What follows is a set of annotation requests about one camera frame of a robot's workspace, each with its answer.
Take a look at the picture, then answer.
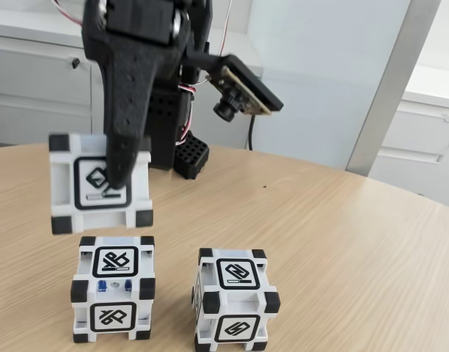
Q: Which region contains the white cube with layered-squares marker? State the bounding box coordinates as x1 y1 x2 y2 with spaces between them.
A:
48 133 155 235

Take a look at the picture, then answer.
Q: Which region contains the white cube with S-shaped marker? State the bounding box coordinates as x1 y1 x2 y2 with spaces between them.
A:
191 247 282 348

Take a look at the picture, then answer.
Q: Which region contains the white cabinet with drawers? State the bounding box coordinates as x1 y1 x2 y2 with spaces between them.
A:
0 0 264 150

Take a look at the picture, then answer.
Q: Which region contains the white cube with blue LEDs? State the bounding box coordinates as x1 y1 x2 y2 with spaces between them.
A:
70 235 156 345

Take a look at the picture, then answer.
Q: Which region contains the white low cabinet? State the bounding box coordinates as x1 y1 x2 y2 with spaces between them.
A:
367 64 449 212

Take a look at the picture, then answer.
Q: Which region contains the red white servo cable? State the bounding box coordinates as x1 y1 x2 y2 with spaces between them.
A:
54 0 84 27
177 83 197 146

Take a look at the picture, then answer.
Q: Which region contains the black camera module on bracket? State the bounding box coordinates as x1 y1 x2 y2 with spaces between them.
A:
182 54 285 124

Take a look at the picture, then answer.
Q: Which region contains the grey metal partition post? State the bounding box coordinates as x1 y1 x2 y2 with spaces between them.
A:
344 0 442 180

